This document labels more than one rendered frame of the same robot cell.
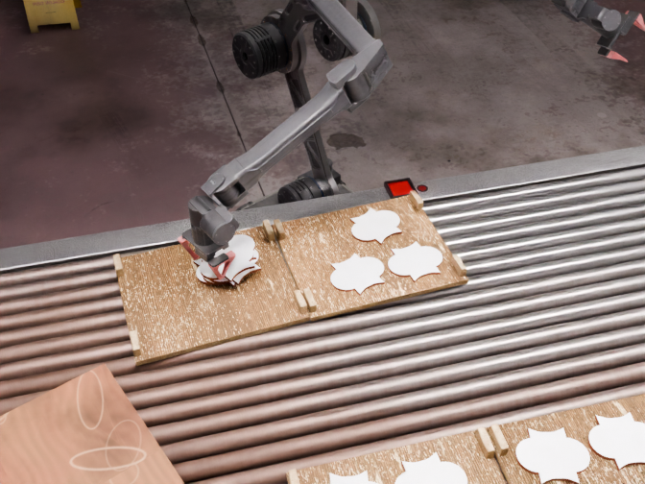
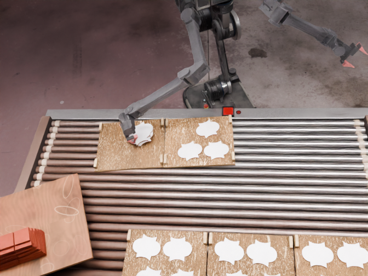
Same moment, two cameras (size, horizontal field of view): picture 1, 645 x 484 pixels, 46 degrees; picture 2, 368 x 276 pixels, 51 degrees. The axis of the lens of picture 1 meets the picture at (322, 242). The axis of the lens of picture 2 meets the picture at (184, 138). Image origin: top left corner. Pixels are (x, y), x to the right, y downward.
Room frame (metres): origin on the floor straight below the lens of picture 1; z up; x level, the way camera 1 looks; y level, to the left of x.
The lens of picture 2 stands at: (0.20, -0.63, 2.83)
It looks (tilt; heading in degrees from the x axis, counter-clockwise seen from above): 54 degrees down; 27
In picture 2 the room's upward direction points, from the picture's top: 10 degrees counter-clockwise
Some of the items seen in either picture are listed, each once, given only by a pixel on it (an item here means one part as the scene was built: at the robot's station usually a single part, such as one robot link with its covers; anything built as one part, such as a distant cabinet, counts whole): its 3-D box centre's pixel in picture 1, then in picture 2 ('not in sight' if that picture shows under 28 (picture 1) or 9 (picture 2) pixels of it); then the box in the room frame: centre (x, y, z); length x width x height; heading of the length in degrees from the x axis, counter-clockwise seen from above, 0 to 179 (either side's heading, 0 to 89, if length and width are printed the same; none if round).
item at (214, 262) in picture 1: (216, 261); (131, 137); (1.29, 0.25, 1.03); 0.07 x 0.07 x 0.09; 44
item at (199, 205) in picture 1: (203, 212); (124, 119); (1.31, 0.27, 1.16); 0.07 x 0.06 x 0.07; 37
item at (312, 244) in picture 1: (366, 253); (199, 141); (1.43, -0.11, 0.93); 0.41 x 0.35 x 0.02; 108
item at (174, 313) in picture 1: (207, 288); (131, 144); (1.30, 0.28, 0.93); 0.41 x 0.35 x 0.02; 109
